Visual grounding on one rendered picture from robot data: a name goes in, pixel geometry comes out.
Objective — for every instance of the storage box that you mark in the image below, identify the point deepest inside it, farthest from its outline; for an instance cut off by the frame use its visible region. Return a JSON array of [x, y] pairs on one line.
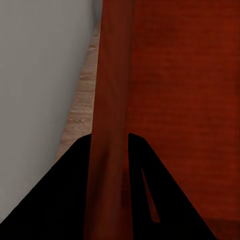
[[167, 71]]

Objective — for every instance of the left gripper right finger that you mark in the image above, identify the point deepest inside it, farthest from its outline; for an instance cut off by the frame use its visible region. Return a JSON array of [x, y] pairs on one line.
[[179, 219]]

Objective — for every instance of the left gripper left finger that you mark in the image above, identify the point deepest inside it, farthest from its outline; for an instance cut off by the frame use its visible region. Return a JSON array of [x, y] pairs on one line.
[[55, 208]]

